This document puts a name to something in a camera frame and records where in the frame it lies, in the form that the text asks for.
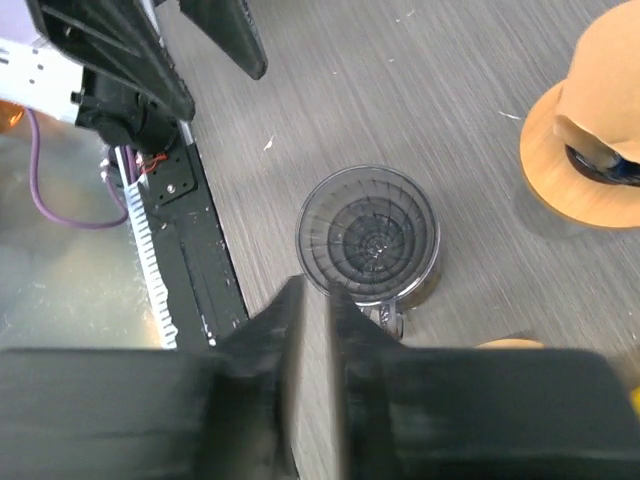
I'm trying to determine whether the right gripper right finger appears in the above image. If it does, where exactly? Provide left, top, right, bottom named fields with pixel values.
left=328, top=285, right=639, bottom=479

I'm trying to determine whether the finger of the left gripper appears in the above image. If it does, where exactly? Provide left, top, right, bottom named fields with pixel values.
left=27, top=0, right=195, bottom=121
left=179, top=0, right=268, bottom=80

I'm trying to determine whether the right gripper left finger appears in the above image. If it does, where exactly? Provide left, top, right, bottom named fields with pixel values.
left=1, top=276, right=305, bottom=479

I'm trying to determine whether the grey plastic dripper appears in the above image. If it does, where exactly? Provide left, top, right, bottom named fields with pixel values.
left=295, top=165, right=441, bottom=306

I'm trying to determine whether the wooden dripper ring holder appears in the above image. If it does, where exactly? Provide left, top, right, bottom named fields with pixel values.
left=519, top=83, right=639, bottom=230

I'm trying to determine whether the blue glass dripper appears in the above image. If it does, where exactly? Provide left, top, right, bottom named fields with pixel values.
left=565, top=145, right=639, bottom=187

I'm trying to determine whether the brown paper coffee filter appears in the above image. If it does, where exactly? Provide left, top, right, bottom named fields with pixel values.
left=555, top=1, right=639, bottom=163

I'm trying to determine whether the grey plastic measuring cup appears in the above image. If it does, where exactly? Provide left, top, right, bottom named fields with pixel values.
left=360, top=275, right=440, bottom=341

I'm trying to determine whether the yellow plastic bin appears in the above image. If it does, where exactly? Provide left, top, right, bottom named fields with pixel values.
left=630, top=387, right=640, bottom=415

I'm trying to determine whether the white slotted cable duct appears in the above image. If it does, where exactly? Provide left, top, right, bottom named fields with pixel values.
left=100, top=147, right=179, bottom=350

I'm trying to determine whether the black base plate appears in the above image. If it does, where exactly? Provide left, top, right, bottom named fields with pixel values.
left=141, top=140, right=249, bottom=351

